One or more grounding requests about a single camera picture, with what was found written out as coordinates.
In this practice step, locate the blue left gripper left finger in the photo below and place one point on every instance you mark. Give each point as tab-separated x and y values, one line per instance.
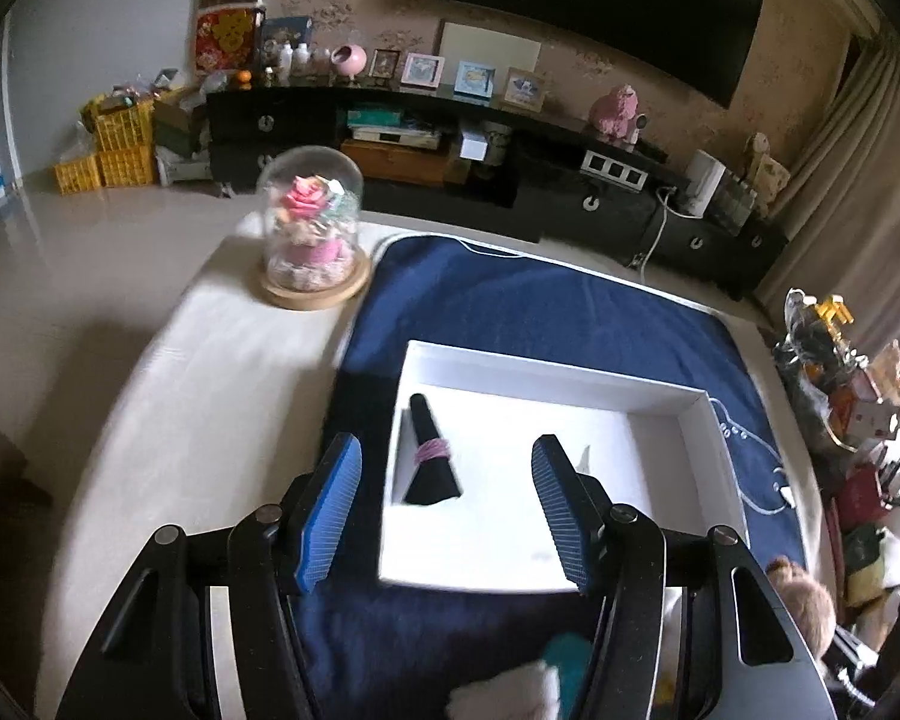
320	515

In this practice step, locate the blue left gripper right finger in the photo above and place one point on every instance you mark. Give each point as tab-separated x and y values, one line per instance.
575	523

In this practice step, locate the white plush with bead necklace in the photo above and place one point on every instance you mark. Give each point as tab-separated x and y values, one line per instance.
529	692

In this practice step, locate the brown white round plush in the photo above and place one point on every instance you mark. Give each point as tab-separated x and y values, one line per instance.
807	601

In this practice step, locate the white cardboard box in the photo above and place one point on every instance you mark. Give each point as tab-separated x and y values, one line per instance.
474	436

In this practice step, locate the black rolled cloth pink band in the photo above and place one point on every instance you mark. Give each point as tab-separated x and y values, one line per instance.
433	479

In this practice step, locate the teal cloth item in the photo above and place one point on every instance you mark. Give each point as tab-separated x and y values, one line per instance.
569	654

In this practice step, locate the navy blue blanket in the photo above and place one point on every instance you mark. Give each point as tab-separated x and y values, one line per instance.
375	651

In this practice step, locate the cluttered side table items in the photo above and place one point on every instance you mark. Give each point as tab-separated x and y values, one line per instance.
847	406

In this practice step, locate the glass dome with pink flowers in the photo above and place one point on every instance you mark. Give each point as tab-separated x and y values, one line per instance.
312	258

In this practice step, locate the black TV cabinet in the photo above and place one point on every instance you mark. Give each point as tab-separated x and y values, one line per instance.
439	156

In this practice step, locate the white air purifier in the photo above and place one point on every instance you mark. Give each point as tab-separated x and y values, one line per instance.
704	174

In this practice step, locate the pink plush on cabinet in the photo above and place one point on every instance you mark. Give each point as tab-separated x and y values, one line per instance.
616	115

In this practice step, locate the yellow plastic crate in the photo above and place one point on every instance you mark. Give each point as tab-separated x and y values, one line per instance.
112	147

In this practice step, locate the white canvas board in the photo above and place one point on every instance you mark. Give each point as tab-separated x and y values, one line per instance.
461	43

